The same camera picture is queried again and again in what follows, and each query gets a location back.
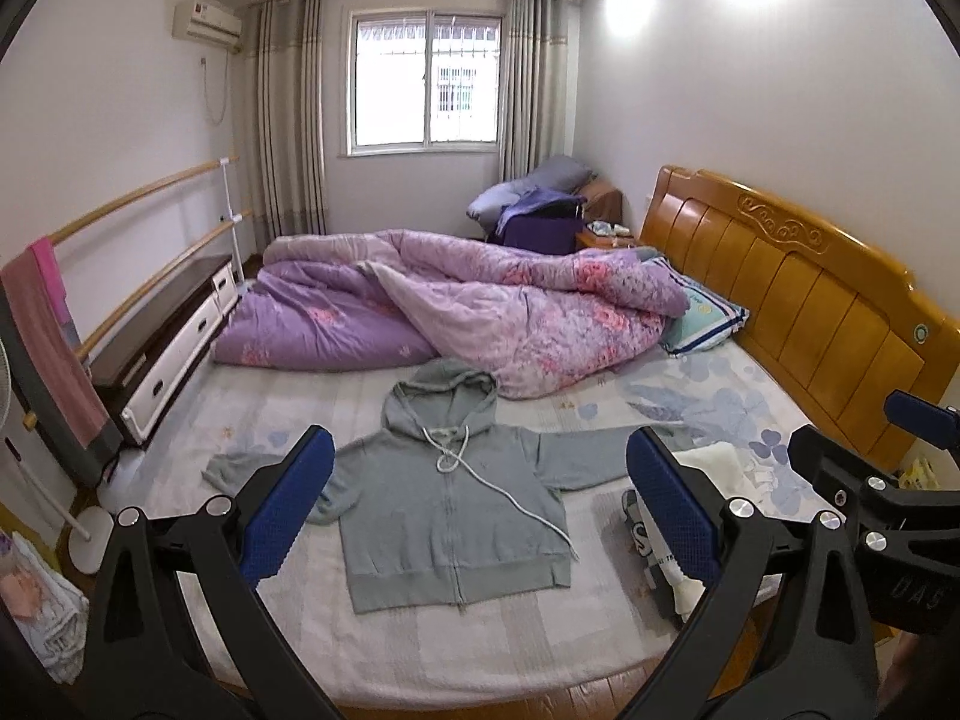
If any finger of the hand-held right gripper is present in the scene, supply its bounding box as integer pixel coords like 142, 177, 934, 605
883, 390, 960, 458
787, 424, 960, 535

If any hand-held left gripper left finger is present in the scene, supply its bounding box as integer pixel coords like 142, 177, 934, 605
84, 424, 338, 720

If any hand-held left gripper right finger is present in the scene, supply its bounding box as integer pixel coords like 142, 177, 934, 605
622, 426, 878, 720

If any grey zip hoodie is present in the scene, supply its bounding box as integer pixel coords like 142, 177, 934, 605
202, 358, 638, 614

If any person's right forearm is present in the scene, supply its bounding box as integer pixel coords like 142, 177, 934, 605
881, 626, 932, 720

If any floral bed sheet mattress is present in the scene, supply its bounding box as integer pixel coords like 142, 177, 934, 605
112, 345, 893, 706

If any wooden bed headboard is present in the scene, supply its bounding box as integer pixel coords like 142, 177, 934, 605
639, 165, 946, 473

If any striped teal pillow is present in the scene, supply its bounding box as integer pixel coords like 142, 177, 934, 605
660, 255, 751, 357

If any white standing fan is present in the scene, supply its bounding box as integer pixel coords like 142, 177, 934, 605
0, 345, 121, 571

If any dark-topped white drawer cabinet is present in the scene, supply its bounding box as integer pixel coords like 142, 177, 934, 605
90, 255, 241, 451

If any purple floral quilt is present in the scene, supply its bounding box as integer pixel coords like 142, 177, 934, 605
212, 229, 691, 400

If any pile of white cloths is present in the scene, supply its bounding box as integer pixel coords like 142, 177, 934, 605
0, 529, 91, 683

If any pink towel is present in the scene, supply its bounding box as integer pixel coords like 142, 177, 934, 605
0, 236, 112, 447

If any wooden nightstand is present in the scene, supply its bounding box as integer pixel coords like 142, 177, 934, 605
576, 229, 642, 250

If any brown chair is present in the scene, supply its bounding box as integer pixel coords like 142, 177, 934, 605
581, 178, 625, 222

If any light blue pillow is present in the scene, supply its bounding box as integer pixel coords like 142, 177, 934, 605
466, 184, 541, 222

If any grey pillow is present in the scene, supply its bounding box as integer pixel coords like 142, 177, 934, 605
517, 156, 593, 196

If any grey striped curtain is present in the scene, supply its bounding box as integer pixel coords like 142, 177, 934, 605
496, 0, 582, 181
247, 0, 331, 241

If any barred window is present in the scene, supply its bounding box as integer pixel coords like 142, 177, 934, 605
345, 7, 505, 158

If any wooden wall rail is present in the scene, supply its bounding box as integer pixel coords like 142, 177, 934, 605
75, 210, 254, 361
49, 156, 239, 245

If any white rail post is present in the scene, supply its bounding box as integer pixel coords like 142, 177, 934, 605
217, 157, 250, 293

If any air conditioner power cable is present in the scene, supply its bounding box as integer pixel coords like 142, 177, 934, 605
199, 54, 230, 127

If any white wall air conditioner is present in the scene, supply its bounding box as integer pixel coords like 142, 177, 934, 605
172, 0, 245, 53

